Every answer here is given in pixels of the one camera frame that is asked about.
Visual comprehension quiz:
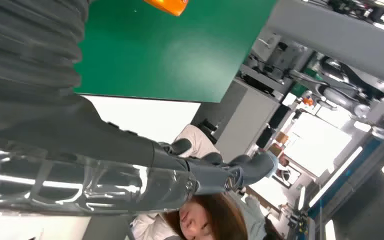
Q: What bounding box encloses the blue metal rail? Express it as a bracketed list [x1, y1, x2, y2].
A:
[307, 138, 384, 220]

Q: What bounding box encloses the ribbed grey right arm sleeve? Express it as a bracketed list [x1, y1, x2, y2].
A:
[0, 0, 91, 106]

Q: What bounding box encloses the green table mat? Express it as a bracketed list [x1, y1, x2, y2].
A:
[73, 0, 279, 104]

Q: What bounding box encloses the grey cabinet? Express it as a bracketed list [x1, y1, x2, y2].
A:
[191, 78, 284, 164]

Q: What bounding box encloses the orange bottle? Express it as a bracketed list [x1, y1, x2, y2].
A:
[143, 0, 190, 17]

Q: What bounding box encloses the grey metal beam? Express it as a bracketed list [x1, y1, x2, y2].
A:
[264, 0, 384, 86]

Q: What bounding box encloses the person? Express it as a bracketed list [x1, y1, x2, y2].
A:
[130, 192, 286, 240]

